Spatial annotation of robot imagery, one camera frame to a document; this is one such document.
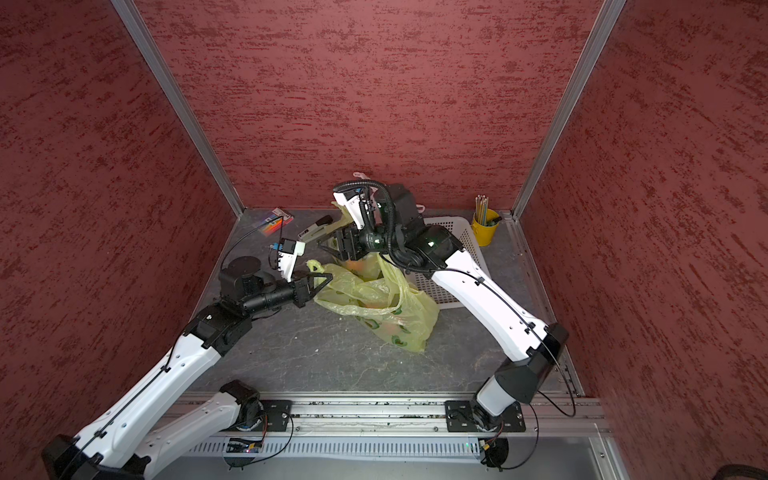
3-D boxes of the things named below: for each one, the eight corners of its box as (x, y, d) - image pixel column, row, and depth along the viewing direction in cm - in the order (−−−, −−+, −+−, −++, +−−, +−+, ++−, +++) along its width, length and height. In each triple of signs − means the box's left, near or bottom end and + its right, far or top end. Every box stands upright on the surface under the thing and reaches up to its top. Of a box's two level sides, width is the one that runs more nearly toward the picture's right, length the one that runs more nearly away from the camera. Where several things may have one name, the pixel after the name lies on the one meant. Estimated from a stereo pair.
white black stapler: (299, 239, 113) (297, 233, 110) (328, 220, 120) (327, 213, 117) (306, 245, 111) (303, 239, 108) (335, 225, 118) (333, 219, 115)
